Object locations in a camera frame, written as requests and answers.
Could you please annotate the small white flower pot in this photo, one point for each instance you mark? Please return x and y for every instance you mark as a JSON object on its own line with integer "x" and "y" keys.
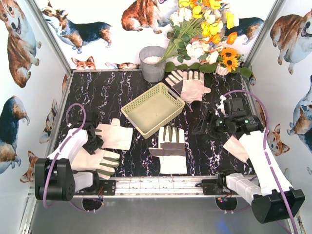
{"x": 220, "y": 70}

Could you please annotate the artificial flower bouquet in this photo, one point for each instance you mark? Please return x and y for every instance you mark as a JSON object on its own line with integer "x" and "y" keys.
{"x": 204, "y": 30}

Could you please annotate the aluminium front rail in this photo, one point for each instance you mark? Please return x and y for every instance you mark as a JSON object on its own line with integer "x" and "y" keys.
{"x": 172, "y": 186}

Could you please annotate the white glove left side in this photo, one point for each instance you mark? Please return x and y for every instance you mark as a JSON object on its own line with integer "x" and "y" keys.
{"x": 115, "y": 136}

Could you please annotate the striped glove back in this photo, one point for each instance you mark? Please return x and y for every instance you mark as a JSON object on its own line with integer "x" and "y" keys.
{"x": 175, "y": 80}

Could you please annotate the white glove back right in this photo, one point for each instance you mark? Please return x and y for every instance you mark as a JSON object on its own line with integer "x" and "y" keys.
{"x": 193, "y": 87}

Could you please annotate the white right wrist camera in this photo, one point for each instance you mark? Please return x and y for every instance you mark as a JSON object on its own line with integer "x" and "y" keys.
{"x": 220, "y": 106}

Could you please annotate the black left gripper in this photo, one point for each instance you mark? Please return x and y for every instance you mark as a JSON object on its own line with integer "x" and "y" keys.
{"x": 92, "y": 136}

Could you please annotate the white glove green fingers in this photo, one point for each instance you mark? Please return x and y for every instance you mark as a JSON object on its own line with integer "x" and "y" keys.
{"x": 103, "y": 162}

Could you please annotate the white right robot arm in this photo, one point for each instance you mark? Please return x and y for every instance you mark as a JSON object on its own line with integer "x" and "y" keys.
{"x": 274, "y": 198}

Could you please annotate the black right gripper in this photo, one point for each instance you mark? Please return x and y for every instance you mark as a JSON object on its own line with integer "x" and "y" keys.
{"x": 209, "y": 123}

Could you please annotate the white glove right side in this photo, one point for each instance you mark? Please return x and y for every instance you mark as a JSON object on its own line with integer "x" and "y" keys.
{"x": 234, "y": 147}

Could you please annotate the grey metal bucket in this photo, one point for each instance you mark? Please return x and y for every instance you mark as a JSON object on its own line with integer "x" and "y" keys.
{"x": 153, "y": 69}

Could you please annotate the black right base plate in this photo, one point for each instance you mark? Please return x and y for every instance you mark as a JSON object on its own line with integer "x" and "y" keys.
{"x": 211, "y": 187}

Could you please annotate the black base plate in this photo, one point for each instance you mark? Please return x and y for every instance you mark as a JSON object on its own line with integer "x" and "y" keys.
{"x": 103, "y": 187}
{"x": 211, "y": 187}

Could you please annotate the white glove grey patch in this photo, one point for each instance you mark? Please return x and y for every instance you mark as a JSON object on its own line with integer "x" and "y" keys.
{"x": 171, "y": 151}

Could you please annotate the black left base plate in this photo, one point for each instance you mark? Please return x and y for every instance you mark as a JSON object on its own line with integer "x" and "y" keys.
{"x": 103, "y": 187}

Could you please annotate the pale green storage basket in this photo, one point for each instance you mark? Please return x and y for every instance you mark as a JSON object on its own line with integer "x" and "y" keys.
{"x": 153, "y": 109}

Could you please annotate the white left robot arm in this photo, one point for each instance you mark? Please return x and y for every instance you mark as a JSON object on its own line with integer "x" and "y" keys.
{"x": 55, "y": 179}

